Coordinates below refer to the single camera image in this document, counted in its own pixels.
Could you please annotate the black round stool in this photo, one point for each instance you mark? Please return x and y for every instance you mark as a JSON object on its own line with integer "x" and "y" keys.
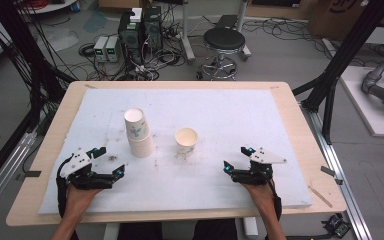
{"x": 224, "y": 39}

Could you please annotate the person's left hand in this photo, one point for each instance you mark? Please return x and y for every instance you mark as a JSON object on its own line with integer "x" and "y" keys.
{"x": 78, "y": 201}

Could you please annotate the person's right hand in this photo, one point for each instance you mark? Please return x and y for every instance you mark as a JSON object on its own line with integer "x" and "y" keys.
{"x": 264, "y": 198}

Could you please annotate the grey power supply unit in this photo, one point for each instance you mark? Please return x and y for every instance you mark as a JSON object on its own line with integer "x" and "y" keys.
{"x": 112, "y": 49}
{"x": 100, "y": 49}

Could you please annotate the light wooden table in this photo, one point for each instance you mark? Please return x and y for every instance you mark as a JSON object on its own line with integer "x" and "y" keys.
{"x": 300, "y": 140}

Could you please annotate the small white box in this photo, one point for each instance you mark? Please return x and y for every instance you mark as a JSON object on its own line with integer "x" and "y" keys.
{"x": 136, "y": 15}

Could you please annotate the white desk leg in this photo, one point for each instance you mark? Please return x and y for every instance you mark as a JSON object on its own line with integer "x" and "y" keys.
{"x": 243, "y": 30}
{"x": 186, "y": 36}

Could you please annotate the single green print paper cup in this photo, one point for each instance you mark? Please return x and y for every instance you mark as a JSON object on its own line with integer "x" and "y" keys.
{"x": 186, "y": 140}

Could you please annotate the thin wooden stick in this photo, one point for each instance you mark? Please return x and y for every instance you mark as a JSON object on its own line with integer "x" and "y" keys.
{"x": 320, "y": 196}

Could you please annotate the person's dark trouser leg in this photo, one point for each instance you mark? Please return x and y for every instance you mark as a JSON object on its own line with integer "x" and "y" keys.
{"x": 140, "y": 231}
{"x": 215, "y": 230}

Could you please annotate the black computer tower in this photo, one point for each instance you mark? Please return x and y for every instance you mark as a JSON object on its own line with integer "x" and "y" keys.
{"x": 152, "y": 28}
{"x": 130, "y": 40}

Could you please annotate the stack of white paper cups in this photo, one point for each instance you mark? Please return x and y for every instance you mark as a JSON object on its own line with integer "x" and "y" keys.
{"x": 139, "y": 136}

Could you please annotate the aluminium rail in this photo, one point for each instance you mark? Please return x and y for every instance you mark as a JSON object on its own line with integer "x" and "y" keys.
{"x": 3, "y": 173}
{"x": 336, "y": 173}

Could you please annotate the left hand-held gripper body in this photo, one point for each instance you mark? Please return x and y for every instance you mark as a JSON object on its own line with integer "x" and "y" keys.
{"x": 83, "y": 176}

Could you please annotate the white platform board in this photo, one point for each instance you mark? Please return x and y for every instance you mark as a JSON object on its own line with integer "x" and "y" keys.
{"x": 373, "y": 116}

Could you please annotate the brown cardboard box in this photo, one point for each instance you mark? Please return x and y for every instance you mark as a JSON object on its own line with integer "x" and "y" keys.
{"x": 333, "y": 18}

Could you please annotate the white foam mat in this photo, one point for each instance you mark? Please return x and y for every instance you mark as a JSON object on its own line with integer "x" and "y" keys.
{"x": 213, "y": 113}

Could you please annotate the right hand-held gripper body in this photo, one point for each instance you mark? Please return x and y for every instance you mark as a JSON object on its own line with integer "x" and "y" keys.
{"x": 258, "y": 173}

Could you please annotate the black metal frame post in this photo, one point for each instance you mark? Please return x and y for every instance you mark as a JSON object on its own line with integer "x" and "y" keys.
{"x": 343, "y": 53}
{"x": 26, "y": 50}

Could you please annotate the small circuit board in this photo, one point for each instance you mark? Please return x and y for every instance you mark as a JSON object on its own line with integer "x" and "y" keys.
{"x": 337, "y": 226}

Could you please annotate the black tape strip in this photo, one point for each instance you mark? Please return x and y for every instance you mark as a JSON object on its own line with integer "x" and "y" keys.
{"x": 330, "y": 172}
{"x": 32, "y": 173}

